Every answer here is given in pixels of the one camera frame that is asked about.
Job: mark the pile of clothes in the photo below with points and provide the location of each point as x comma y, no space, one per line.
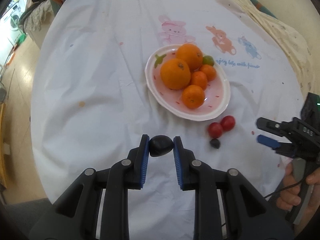
37,12

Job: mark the large orange with stem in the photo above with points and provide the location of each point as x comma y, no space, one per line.
175,74

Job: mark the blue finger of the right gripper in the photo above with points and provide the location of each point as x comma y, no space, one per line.
269,142
270,126

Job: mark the white cartoon printed bedsheet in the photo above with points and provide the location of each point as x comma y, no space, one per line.
91,105

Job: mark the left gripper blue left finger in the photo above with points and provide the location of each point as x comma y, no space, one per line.
139,159

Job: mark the small mandarin orange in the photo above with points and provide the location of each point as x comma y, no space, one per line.
209,71
198,78
193,96

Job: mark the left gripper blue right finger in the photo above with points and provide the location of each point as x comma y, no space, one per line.
183,159

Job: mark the large red tomato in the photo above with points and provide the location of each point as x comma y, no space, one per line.
227,123

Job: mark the yellow floral bedding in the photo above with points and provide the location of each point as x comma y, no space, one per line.
294,25

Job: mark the person's right hand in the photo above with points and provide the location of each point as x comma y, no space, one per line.
289,198

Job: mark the green lime fruit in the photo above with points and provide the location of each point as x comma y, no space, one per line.
208,60

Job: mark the small red tomato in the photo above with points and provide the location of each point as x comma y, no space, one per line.
215,130

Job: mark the dark plum fruit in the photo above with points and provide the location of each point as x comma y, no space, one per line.
160,145

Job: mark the small dark grape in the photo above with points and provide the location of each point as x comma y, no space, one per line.
215,143

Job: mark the pink white oval plate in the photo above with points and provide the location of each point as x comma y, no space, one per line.
217,93

